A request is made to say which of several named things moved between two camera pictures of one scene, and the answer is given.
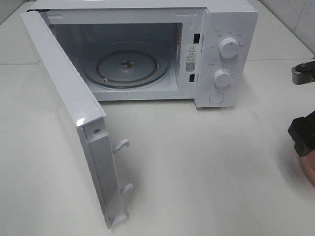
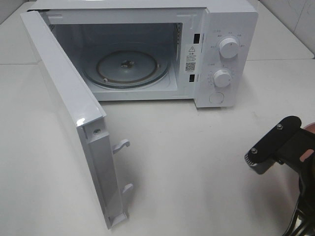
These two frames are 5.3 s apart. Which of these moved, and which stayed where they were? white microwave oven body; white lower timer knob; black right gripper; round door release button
Moved: black right gripper
Stayed: white microwave oven body; round door release button; white lower timer knob
